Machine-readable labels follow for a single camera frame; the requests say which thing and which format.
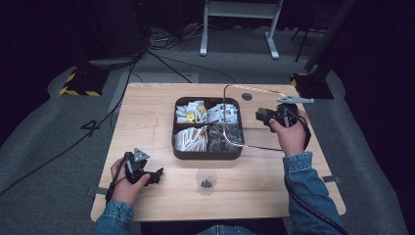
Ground black yellow striped stand base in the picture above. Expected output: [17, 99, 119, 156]
[290, 71, 335, 100]
[59, 66, 111, 98]

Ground long black floor cable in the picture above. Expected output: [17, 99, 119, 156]
[0, 48, 149, 198]

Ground clear square box lid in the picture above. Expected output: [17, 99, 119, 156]
[222, 83, 300, 153]

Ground pile of white red packets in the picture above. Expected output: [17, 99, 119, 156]
[207, 103, 240, 124]

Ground grey tape piece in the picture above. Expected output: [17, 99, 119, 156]
[321, 174, 343, 184]
[86, 186, 110, 198]

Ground tangle of floor cables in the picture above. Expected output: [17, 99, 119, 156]
[146, 22, 205, 52]

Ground pile of white yellow packets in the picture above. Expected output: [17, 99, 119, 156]
[175, 100, 208, 124]

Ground black tripod stand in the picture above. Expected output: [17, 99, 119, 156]
[291, 24, 329, 64]

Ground thin black floor cable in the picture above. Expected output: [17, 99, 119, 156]
[146, 48, 237, 84]

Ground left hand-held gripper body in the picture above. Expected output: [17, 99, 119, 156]
[123, 147, 155, 186]

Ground pile of dark packets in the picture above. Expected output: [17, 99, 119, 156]
[207, 123, 244, 153]

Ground person's legs in jeans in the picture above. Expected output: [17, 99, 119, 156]
[195, 224, 259, 235]

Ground white metal stand frame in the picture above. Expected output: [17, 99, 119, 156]
[199, 0, 285, 61]

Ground dark square compartment box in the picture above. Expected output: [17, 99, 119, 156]
[171, 96, 245, 162]

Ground grey slanted metal pole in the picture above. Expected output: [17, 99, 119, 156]
[303, 0, 357, 72]

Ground clear plastic cup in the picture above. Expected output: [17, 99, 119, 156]
[194, 167, 219, 197]

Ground person's right hand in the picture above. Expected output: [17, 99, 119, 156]
[268, 109, 310, 158]

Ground left hand-held gripper black cable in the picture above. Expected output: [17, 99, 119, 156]
[105, 155, 135, 206]

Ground pile of white brown sticks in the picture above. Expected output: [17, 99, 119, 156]
[173, 125, 208, 153]

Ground person's left hand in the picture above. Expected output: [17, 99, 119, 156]
[110, 158, 152, 207]

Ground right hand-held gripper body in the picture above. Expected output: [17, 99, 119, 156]
[269, 95, 315, 129]

